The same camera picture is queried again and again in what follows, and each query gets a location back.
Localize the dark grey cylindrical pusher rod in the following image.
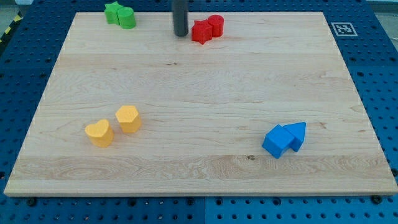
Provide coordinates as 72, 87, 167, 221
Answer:
172, 0, 188, 37

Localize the red star block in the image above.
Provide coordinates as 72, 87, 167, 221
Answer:
192, 19, 213, 45

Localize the green star block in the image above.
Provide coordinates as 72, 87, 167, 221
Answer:
104, 1, 123, 25

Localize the red cylinder block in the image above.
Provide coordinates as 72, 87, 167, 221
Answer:
207, 14, 224, 37

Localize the green cylinder block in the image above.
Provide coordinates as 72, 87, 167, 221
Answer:
117, 7, 136, 29

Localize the light wooden board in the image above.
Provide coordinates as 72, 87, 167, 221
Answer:
4, 12, 397, 197

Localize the yellow hexagon block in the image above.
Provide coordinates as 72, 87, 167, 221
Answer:
115, 105, 142, 133

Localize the yellow heart block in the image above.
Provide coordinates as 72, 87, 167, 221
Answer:
85, 119, 114, 147

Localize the blue cube block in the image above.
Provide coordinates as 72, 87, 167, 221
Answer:
262, 124, 294, 159

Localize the black white fiducial marker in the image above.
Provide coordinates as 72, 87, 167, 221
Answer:
331, 22, 358, 37

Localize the blue triangle block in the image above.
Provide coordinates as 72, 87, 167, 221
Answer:
283, 122, 307, 152

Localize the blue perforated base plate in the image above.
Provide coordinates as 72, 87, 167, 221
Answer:
1, 0, 397, 223

